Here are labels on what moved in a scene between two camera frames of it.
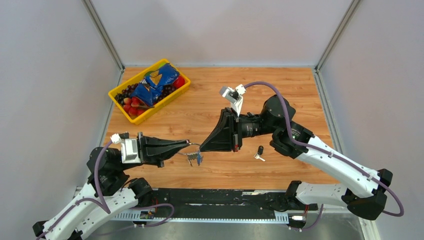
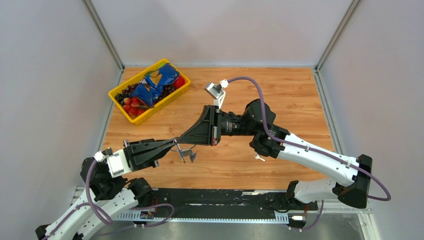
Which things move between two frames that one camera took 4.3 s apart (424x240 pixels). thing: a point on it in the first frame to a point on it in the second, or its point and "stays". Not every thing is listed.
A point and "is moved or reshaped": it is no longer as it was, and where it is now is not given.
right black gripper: [227, 134] to [207, 129]
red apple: [179, 82] stays
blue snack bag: [151, 86] stays
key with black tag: [258, 155] stays
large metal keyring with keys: [196, 155] is moved or reshaped
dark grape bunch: [126, 92] stays
